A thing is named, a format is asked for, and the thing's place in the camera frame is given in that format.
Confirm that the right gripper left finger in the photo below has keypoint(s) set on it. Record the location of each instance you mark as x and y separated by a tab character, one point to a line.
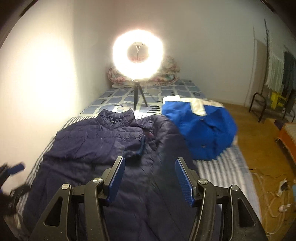
60	219

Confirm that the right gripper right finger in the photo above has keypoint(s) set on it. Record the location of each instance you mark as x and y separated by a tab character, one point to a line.
238	219

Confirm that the navy puffer jacket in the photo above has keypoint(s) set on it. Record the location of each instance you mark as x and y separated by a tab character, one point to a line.
108	166

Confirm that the dark hanging clothes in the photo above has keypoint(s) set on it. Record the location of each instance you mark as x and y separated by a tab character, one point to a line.
288	74

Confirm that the black clothes rack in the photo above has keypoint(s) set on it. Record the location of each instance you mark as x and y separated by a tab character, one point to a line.
258	97

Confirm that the blue white striped bedsheet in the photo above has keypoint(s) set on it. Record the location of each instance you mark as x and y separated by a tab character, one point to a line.
226	173

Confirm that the white power strip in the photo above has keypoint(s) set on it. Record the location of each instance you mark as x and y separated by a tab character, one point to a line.
283	186

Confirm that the blue and white garment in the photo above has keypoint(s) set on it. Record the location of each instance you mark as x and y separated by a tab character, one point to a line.
207	127

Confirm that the yellow black box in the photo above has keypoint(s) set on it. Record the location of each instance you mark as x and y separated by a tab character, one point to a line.
277	101

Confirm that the blue checked bedsheet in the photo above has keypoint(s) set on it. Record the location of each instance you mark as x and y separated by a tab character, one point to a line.
149	101

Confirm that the floral folded quilt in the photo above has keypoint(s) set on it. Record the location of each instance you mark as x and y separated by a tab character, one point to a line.
167	74

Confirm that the striped hanging towel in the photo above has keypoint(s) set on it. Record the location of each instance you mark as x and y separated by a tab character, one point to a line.
275	67

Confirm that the white ring light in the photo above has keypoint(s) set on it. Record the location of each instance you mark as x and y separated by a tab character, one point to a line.
138	54

